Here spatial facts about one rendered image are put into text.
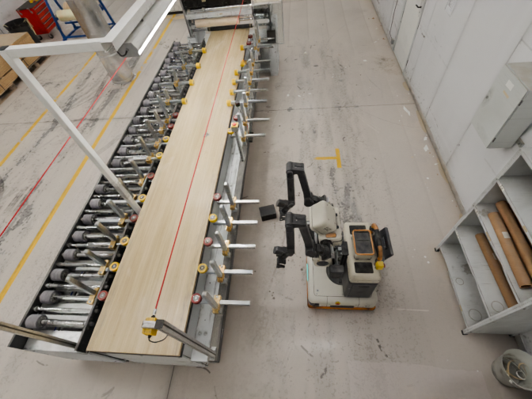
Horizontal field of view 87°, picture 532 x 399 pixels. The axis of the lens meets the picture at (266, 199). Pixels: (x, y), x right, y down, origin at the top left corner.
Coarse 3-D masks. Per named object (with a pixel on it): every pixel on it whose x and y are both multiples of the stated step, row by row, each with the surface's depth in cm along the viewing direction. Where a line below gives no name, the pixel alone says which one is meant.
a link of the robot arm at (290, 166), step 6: (288, 162) 196; (294, 162) 196; (288, 168) 193; (294, 168) 192; (300, 168) 193; (294, 174) 195; (300, 174) 196; (300, 180) 202; (306, 180) 204; (306, 186) 207; (306, 192) 213; (312, 192) 224; (306, 198) 216; (306, 204) 220; (312, 204) 220
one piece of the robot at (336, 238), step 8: (336, 208) 215; (336, 216) 210; (336, 232) 203; (320, 240) 204; (328, 240) 202; (336, 240) 202; (320, 256) 232; (320, 264) 245; (328, 264) 244; (336, 264) 239
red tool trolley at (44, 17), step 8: (40, 0) 775; (24, 8) 746; (32, 8) 745; (40, 8) 772; (24, 16) 756; (32, 16) 757; (40, 16) 768; (48, 16) 797; (32, 24) 772; (40, 24) 773; (48, 24) 794; (40, 32) 790; (48, 32) 792
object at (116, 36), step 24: (144, 0) 179; (120, 24) 158; (0, 48) 155; (24, 48) 153; (48, 48) 152; (72, 48) 151; (96, 48) 150; (24, 72) 165; (48, 96) 181; (120, 192) 257
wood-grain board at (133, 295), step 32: (224, 64) 433; (192, 96) 389; (224, 96) 381; (192, 128) 346; (224, 128) 340; (192, 160) 312; (160, 192) 288; (192, 192) 284; (160, 224) 264; (192, 224) 260; (128, 256) 247; (160, 256) 244; (192, 256) 240; (128, 288) 229; (160, 288) 226; (192, 288) 223; (128, 320) 214; (128, 352) 200; (160, 352) 198
